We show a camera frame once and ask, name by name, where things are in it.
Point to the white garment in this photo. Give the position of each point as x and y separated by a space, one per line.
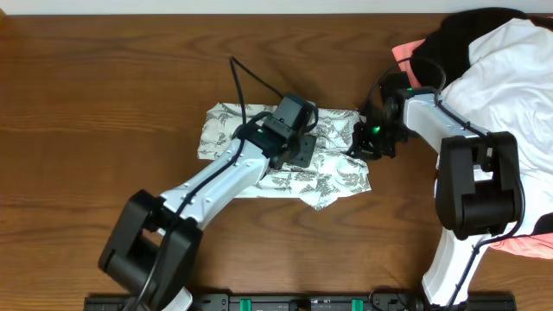
508 87

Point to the white fern print cloth bag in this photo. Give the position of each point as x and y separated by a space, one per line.
331 174

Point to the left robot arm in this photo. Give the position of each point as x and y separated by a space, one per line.
153 245

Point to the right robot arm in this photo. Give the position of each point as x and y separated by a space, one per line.
479 197

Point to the black garment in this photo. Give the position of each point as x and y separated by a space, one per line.
443 56

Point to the pink garment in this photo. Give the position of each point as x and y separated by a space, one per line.
539 246

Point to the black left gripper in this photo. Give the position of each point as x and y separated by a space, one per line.
307 150

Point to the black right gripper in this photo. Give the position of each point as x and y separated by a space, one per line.
361 147

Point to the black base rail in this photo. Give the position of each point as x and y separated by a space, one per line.
374 301

